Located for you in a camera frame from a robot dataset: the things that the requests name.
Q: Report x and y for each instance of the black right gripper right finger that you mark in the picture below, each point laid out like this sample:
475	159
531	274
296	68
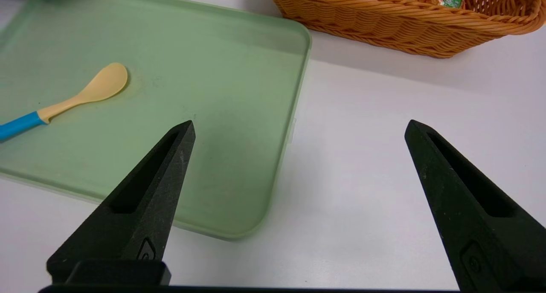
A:
473	207

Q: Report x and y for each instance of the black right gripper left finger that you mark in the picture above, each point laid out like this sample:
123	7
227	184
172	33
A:
145	207

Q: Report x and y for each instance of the orange wicker basket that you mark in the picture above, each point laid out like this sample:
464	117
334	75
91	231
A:
384	24

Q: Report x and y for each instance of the light green plastic tray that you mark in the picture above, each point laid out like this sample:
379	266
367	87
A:
213	71

